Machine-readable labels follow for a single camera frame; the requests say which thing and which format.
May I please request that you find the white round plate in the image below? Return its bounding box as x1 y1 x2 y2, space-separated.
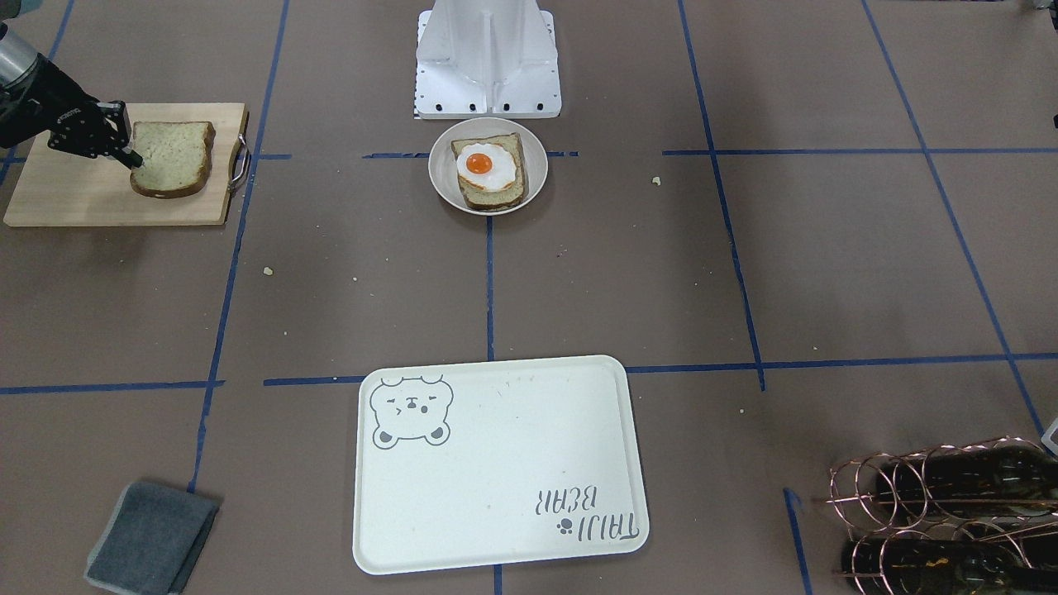
427 118 549 216

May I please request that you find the bread slice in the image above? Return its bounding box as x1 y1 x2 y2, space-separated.
130 121 215 199
450 133 526 211

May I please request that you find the copper wire bottle rack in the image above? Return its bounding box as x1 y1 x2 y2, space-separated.
822 436 1057 594

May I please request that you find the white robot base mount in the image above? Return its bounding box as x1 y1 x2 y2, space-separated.
413 1 563 120

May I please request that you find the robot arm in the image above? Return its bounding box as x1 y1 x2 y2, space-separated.
1 24 143 169

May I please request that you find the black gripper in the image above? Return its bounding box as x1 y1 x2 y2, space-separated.
45 79 144 169

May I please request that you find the folded grey cloth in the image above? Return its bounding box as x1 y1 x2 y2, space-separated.
83 481 220 594

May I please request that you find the cream bear serving tray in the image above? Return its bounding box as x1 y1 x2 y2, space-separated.
351 355 651 575

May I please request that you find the dark green wine bottle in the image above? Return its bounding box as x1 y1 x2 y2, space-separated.
875 444 1057 522

